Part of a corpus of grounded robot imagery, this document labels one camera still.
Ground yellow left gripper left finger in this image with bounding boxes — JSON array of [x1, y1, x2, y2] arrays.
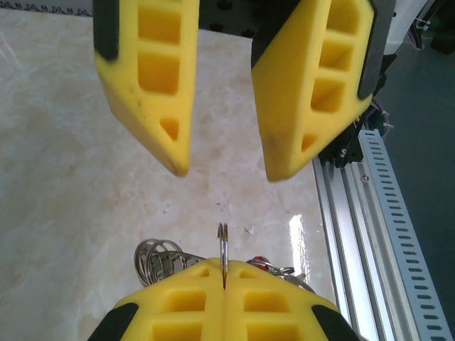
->
[[88, 258, 225, 341]]

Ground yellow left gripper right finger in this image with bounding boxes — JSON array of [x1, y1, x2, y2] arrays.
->
[[223, 259, 360, 341]]

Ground silver small split rings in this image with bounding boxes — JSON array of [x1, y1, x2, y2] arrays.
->
[[247, 259, 316, 294]]

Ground silver ring bunch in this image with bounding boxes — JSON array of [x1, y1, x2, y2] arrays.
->
[[134, 237, 209, 288]]

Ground large silver split keyring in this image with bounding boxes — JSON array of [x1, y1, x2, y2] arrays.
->
[[216, 222, 230, 288]]

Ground grey metal base sheet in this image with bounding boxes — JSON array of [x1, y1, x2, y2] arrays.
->
[[385, 45, 455, 320]]

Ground short purple cable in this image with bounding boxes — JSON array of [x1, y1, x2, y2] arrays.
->
[[365, 99, 392, 133]]

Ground aluminium mounting rail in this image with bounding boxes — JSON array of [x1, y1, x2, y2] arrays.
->
[[312, 156, 420, 341]]

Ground grey slotted cable duct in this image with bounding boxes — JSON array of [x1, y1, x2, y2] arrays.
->
[[358, 129, 455, 341]]

